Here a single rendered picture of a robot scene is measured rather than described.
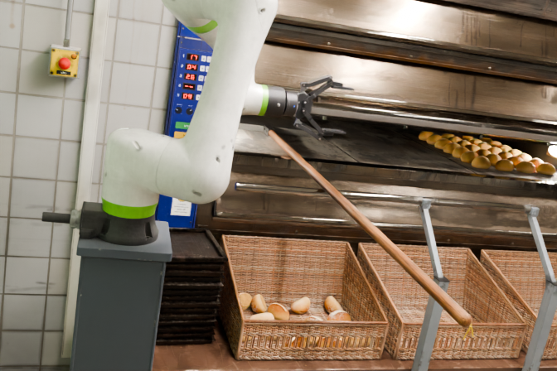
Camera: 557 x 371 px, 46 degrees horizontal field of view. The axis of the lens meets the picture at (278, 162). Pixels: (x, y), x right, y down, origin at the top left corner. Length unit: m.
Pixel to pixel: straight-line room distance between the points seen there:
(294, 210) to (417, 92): 0.70
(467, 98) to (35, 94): 1.71
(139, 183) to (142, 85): 1.01
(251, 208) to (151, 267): 1.16
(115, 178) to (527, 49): 2.00
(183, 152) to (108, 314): 0.41
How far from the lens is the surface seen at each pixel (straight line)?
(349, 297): 2.77
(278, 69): 2.53
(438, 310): 2.40
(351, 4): 2.61
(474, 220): 3.08
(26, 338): 2.79
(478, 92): 2.92
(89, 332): 1.59
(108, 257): 1.50
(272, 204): 2.65
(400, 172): 2.82
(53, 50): 2.35
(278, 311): 2.59
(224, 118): 1.42
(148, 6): 2.42
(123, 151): 1.46
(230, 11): 1.49
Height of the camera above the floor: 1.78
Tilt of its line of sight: 14 degrees down
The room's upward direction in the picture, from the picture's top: 10 degrees clockwise
